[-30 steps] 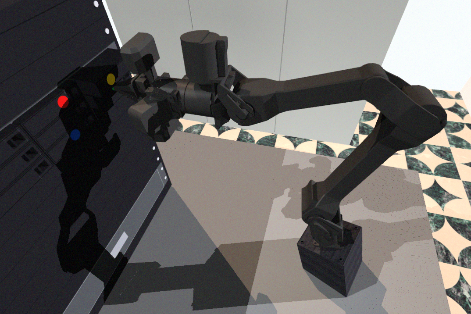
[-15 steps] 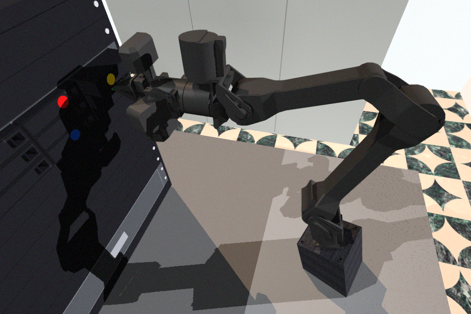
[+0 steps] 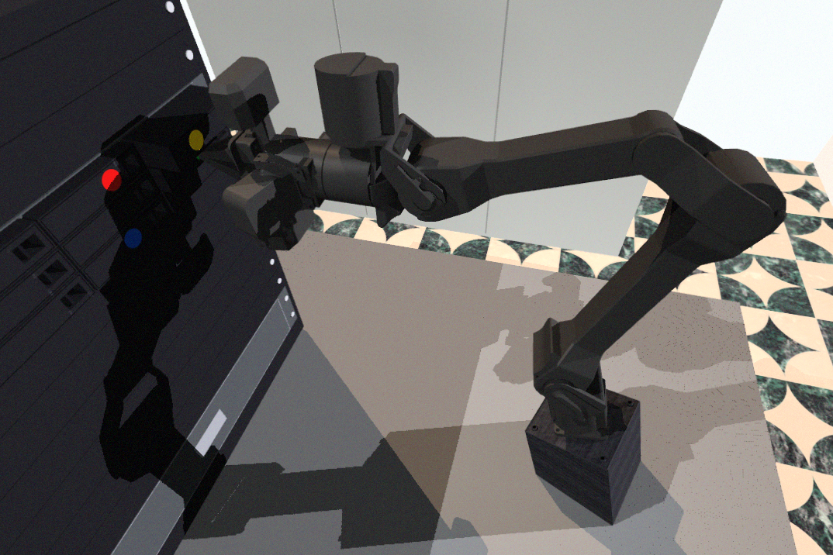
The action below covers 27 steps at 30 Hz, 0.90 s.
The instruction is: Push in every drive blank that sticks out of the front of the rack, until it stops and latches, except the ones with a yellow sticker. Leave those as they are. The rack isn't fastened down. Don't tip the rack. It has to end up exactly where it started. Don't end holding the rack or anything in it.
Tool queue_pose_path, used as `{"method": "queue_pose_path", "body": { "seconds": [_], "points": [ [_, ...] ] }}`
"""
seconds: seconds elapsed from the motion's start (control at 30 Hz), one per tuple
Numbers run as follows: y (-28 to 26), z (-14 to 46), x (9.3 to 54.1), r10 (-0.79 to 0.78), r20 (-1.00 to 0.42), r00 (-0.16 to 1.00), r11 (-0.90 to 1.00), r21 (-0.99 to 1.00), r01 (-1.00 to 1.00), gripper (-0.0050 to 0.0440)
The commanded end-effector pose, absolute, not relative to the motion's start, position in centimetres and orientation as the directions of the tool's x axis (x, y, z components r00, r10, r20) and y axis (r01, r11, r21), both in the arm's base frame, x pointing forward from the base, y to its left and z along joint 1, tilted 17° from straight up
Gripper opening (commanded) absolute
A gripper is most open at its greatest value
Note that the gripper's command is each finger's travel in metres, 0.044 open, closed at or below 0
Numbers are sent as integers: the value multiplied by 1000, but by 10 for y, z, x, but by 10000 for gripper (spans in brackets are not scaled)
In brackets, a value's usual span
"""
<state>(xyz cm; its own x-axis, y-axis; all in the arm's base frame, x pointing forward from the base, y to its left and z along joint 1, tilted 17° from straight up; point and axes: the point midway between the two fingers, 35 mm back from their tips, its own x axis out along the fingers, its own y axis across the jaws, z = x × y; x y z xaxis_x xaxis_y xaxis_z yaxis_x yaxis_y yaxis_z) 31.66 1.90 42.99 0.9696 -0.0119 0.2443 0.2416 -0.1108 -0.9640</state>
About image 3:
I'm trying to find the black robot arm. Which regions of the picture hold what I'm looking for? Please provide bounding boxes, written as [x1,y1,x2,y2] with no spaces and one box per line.
[223,52,787,441]

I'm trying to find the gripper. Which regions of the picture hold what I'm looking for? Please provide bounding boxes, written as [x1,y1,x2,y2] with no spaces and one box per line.
[199,57,332,242]

